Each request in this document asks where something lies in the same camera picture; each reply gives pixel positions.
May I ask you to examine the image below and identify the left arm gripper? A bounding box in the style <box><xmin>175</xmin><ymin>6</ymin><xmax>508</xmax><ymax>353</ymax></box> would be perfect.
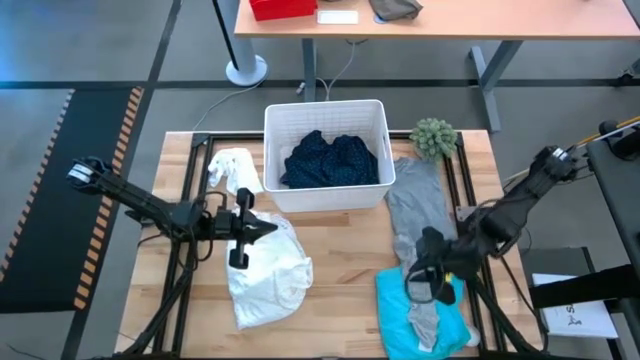
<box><xmin>214</xmin><ymin>187</ymin><xmax>279</xmax><ymax>271</ymax></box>

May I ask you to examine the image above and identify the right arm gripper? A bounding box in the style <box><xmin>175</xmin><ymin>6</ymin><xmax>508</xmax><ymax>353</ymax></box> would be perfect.
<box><xmin>405</xmin><ymin>225</ymin><xmax>469</xmax><ymax>306</ymax></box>

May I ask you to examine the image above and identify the large white garment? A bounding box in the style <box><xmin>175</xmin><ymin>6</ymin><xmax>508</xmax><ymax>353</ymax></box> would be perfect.
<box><xmin>225</xmin><ymin>209</ymin><xmax>315</xmax><ymax>331</ymax></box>

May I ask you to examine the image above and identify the grey t-shirt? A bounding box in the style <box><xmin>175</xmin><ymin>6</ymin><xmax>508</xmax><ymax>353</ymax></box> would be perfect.
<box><xmin>383</xmin><ymin>157</ymin><xmax>459</xmax><ymax>351</ymax></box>

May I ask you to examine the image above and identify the small white cloth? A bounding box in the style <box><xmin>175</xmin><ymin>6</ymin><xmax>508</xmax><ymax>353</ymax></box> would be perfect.
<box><xmin>207</xmin><ymin>148</ymin><xmax>265</xmax><ymax>196</ymax></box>

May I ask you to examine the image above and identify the teal t-shirt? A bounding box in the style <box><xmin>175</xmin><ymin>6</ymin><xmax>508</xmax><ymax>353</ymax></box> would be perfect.
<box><xmin>374</xmin><ymin>266</ymin><xmax>474</xmax><ymax>360</ymax></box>

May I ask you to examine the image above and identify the navy dotted garment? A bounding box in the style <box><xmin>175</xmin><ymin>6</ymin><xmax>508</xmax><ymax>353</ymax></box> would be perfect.
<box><xmin>279</xmin><ymin>129</ymin><xmax>380</xmax><ymax>190</ymax></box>

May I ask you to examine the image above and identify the white plastic laundry basket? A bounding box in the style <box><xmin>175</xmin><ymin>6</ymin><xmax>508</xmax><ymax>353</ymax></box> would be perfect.
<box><xmin>263</xmin><ymin>98</ymin><xmax>397</xmax><ymax>214</ymax></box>

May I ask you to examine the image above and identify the green potted plant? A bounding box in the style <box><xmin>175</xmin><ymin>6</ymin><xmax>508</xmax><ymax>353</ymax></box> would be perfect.
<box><xmin>408</xmin><ymin>117</ymin><xmax>459</xmax><ymax>163</ymax></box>

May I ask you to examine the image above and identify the white printed paper sheet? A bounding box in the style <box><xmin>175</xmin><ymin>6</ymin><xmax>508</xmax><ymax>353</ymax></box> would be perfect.
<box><xmin>531</xmin><ymin>272</ymin><xmax>620</xmax><ymax>340</ymax></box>

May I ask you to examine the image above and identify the pole with round grey base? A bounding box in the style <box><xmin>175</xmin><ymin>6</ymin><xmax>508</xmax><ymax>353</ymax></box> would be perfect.
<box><xmin>212</xmin><ymin>0</ymin><xmax>269</xmax><ymax>88</ymax></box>

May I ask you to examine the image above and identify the black equipment stand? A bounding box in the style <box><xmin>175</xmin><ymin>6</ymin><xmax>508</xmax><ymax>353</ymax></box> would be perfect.
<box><xmin>519</xmin><ymin>119</ymin><xmax>640</xmax><ymax>360</ymax></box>

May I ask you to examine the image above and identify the black orange-striped floor mat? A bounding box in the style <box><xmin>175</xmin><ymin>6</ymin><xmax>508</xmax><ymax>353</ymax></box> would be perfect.
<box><xmin>0</xmin><ymin>87</ymin><xmax>146</xmax><ymax>314</ymax></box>

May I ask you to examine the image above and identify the yellow rod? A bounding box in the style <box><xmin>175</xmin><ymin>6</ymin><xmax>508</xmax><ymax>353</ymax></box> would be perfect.
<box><xmin>574</xmin><ymin>115</ymin><xmax>640</xmax><ymax>147</ymax></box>

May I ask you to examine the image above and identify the red plastic bin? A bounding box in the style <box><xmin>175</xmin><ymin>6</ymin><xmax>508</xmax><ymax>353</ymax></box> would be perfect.
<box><xmin>248</xmin><ymin>0</ymin><xmax>319</xmax><ymax>22</ymax></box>

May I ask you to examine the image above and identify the white flat device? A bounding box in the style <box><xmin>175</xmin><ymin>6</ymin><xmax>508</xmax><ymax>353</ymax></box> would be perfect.
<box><xmin>316</xmin><ymin>9</ymin><xmax>360</xmax><ymax>26</ymax></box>

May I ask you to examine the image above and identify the wooden desk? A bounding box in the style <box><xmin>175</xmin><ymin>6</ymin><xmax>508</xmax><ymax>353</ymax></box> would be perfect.
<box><xmin>233</xmin><ymin>0</ymin><xmax>640</xmax><ymax>134</ymax></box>

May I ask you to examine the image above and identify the dark grey folded garment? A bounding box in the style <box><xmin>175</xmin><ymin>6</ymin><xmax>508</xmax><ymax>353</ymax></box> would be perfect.
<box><xmin>368</xmin><ymin>0</ymin><xmax>424</xmax><ymax>22</ymax></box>

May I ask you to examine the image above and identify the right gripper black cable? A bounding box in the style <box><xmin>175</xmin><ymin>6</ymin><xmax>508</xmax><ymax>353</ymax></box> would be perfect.
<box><xmin>403</xmin><ymin>268</ymin><xmax>447</xmax><ymax>305</ymax></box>

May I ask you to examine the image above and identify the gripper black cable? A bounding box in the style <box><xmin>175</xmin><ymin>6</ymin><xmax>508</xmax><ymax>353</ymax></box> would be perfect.
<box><xmin>197</xmin><ymin>189</ymin><xmax>232</xmax><ymax>262</ymax></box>
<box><xmin>403</xmin><ymin>268</ymin><xmax>447</xmax><ymax>305</ymax></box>

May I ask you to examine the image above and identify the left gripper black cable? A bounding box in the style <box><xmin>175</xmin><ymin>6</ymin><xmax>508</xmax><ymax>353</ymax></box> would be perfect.
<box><xmin>197</xmin><ymin>189</ymin><xmax>232</xmax><ymax>262</ymax></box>

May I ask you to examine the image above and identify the black aluminium table frame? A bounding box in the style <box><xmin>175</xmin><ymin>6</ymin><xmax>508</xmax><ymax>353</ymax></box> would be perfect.
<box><xmin>117</xmin><ymin>130</ymin><xmax>547</xmax><ymax>360</ymax></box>

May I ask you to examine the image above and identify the grey floor cable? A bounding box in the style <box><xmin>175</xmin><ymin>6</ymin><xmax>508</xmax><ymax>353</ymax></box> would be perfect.
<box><xmin>192</xmin><ymin>39</ymin><xmax>359</xmax><ymax>132</ymax></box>

